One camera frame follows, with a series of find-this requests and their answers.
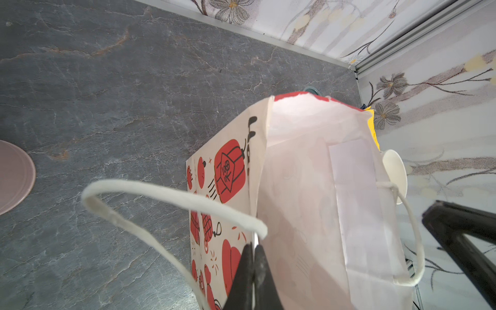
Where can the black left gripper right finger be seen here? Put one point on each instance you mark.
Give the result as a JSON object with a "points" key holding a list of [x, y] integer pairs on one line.
{"points": [[265, 293]]}

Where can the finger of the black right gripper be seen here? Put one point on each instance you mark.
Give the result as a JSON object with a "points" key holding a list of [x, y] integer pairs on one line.
{"points": [[451, 225]]}

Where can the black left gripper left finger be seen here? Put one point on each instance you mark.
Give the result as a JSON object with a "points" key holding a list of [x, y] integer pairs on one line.
{"points": [[241, 294]]}

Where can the red white paper bag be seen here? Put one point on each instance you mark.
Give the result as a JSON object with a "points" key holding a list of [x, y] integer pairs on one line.
{"points": [[302, 176]]}

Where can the stack of paper cups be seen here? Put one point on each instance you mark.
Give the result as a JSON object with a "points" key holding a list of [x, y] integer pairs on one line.
{"points": [[396, 172]]}

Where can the yellow paper napkins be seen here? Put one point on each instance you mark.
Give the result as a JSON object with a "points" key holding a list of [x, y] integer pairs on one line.
{"points": [[371, 125]]}

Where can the small teal cup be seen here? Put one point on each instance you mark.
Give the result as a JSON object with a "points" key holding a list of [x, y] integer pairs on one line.
{"points": [[312, 90]]}

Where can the pink metal straw bucket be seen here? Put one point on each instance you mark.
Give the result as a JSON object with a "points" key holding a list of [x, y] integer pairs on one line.
{"points": [[18, 176]]}

